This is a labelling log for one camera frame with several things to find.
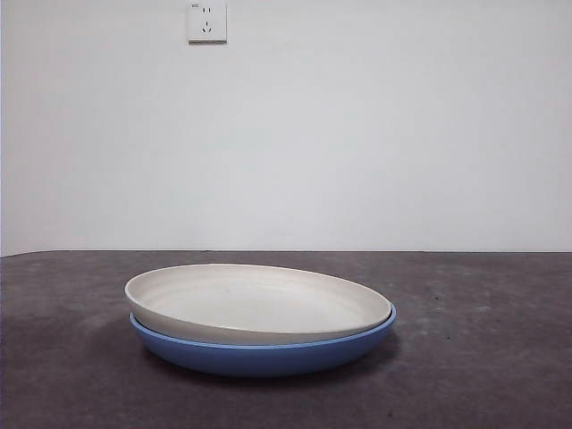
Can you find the white round plate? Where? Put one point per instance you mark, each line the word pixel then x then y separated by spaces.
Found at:
pixel 254 299

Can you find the blue round plate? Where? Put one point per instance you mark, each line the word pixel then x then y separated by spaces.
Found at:
pixel 268 359

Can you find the white wall socket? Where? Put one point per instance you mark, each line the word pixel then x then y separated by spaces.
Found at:
pixel 207 22

